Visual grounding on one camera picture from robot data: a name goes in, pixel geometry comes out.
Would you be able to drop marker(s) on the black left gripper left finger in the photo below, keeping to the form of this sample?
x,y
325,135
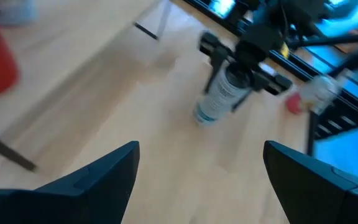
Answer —
x,y
73,199

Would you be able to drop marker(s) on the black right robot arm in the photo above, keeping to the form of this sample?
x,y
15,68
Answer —
x,y
337,39

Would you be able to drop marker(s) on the tall silver beverage can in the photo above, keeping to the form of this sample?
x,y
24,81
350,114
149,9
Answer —
x,y
219,99

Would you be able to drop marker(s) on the wooden shelf with black legs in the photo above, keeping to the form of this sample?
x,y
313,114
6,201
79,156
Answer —
x,y
57,40

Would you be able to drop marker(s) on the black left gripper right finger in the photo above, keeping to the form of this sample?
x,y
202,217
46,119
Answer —
x,y
322,196

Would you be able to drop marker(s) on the silver and pink beverage can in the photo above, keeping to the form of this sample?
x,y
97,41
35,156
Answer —
x,y
319,91

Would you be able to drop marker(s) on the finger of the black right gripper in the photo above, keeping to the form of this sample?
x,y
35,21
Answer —
x,y
249,93
217,68

